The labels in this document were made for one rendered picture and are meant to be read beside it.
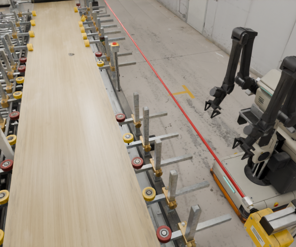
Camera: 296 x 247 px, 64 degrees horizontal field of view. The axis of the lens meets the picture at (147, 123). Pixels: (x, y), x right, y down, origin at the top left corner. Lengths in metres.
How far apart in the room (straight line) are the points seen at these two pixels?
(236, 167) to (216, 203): 0.40
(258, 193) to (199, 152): 0.87
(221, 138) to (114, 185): 1.97
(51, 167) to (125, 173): 0.50
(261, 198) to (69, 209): 1.63
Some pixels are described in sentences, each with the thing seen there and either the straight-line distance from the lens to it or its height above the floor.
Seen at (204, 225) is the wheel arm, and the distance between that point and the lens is 1.48.
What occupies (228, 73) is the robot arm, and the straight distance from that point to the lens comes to 1.74.
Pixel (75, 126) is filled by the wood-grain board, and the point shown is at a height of 0.90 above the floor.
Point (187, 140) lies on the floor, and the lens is 3.05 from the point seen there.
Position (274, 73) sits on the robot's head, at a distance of 1.76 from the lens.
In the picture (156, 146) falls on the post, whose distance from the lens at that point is 1.47.
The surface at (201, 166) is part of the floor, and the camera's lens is 2.80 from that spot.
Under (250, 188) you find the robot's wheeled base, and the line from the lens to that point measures 2.41.
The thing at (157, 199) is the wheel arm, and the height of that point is 0.83.
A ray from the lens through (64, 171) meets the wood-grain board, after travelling 1.65.
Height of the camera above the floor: 2.14
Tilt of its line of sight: 41 degrees down
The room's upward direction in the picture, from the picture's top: straight up
